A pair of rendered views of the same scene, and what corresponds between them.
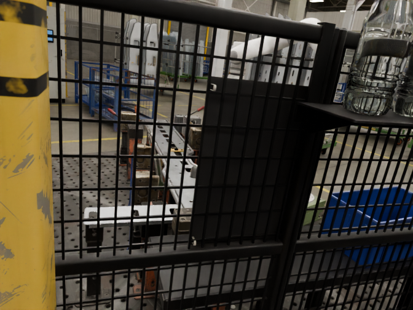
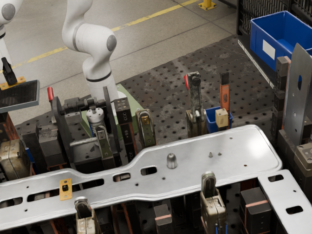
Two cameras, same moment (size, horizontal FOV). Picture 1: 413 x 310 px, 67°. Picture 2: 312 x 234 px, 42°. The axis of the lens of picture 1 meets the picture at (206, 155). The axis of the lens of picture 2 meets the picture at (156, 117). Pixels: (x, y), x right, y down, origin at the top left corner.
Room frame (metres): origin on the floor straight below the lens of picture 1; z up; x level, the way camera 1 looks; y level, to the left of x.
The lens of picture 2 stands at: (1.01, 0.92, 1.93)
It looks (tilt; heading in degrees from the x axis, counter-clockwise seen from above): 39 degrees down; 284
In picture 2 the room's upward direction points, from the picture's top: 9 degrees counter-clockwise
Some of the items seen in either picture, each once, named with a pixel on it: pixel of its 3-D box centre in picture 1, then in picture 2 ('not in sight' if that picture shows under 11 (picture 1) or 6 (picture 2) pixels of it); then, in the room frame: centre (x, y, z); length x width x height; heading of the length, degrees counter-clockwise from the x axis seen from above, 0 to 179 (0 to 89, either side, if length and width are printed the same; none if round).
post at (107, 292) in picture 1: (94, 259); not in sight; (0.80, 0.30, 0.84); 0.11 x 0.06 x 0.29; 110
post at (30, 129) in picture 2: not in sight; (45, 169); (1.68, -0.01, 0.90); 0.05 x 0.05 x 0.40; 20
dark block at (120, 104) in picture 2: not in sight; (131, 148); (1.38, -0.12, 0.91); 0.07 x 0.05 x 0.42; 110
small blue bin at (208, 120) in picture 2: not in sight; (217, 121); (1.08, -0.47, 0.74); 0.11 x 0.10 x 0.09; 20
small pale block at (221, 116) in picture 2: not in sight; (222, 151); (1.05, -0.15, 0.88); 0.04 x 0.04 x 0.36; 20
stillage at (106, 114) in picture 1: (122, 98); not in sight; (5.95, 1.72, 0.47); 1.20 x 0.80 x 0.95; 41
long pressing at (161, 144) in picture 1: (173, 149); (60, 193); (1.53, 0.17, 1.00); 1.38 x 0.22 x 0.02; 20
